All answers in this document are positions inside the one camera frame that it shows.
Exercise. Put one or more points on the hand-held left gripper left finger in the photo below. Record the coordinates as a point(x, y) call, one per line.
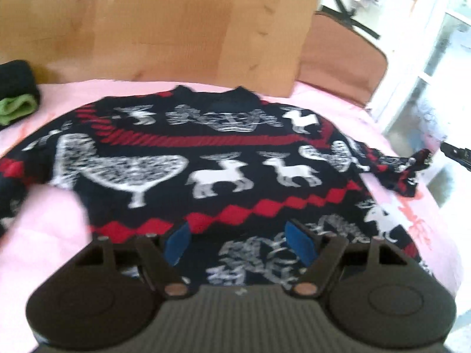
point(176, 244)

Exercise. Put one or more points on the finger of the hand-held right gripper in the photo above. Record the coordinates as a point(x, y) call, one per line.
point(458, 154)

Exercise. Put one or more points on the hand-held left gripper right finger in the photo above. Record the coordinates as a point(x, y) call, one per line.
point(300, 244)

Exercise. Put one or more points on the black reindeer pattern sweater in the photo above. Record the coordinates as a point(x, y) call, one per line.
point(206, 147)

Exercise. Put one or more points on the white framed glass door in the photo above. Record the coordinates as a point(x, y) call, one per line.
point(434, 62)

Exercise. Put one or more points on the pink printed bed sheet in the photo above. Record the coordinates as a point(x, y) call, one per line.
point(48, 235)

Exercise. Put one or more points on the black and green folded cloth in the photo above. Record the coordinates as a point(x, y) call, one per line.
point(16, 99)

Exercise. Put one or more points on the wooden panel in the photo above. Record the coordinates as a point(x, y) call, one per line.
point(147, 25)

